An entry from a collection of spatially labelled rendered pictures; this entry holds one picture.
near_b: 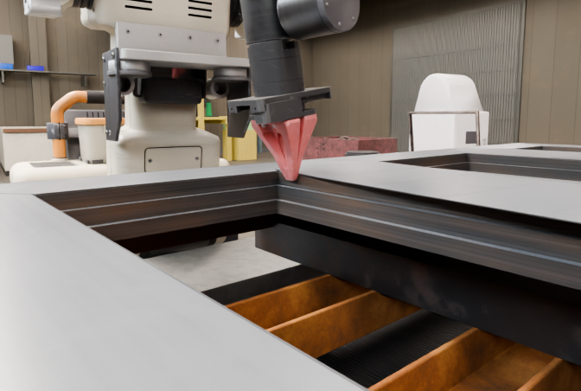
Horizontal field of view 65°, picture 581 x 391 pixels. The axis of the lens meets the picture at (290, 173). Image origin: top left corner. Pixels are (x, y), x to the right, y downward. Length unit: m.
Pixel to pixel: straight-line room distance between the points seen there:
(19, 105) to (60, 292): 10.61
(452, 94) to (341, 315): 5.56
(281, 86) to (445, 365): 0.31
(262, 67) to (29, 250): 0.31
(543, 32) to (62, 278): 9.17
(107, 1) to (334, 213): 0.64
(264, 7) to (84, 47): 10.59
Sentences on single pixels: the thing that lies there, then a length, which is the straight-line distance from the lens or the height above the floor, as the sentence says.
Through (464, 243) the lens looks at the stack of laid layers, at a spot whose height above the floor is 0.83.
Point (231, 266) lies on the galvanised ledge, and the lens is 0.79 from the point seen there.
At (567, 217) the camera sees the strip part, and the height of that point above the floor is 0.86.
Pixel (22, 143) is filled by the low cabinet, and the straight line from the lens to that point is 8.61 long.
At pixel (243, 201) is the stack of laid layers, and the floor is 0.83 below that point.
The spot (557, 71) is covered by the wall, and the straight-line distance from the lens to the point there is 9.07.
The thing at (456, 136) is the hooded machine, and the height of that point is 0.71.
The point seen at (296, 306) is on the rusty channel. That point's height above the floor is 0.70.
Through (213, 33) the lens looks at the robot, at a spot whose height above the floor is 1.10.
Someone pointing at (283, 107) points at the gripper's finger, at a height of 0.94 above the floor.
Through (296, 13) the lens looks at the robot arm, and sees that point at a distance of 0.45.
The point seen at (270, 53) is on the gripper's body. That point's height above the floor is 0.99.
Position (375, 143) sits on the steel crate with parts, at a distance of 5.47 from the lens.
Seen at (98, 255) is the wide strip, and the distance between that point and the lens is 0.23.
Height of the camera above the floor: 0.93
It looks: 7 degrees down
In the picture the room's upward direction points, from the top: straight up
